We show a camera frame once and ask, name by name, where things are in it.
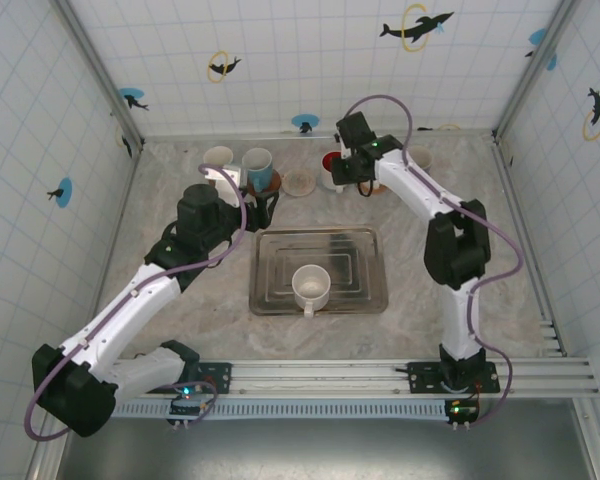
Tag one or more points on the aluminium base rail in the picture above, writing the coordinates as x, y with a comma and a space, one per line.
330, 375

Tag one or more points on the rectangular metal tray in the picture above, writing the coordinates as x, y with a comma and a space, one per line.
330, 245

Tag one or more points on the light blue cup white inside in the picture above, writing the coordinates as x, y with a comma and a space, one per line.
217, 156

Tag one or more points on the dark brown round coaster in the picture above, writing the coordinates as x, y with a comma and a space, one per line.
276, 182

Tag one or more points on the circuit board with green light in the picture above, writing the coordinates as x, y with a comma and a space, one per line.
460, 411
185, 407

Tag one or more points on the aluminium frame post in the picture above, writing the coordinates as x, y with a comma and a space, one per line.
535, 70
100, 80

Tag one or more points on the beige patterned round coaster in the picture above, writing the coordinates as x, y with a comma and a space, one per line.
300, 182

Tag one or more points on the white cup red inside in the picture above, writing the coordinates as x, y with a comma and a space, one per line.
328, 162

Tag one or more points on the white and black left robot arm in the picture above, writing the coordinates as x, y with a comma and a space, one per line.
120, 315

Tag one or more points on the teal blue cup white inside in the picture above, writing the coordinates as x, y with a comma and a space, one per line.
257, 172

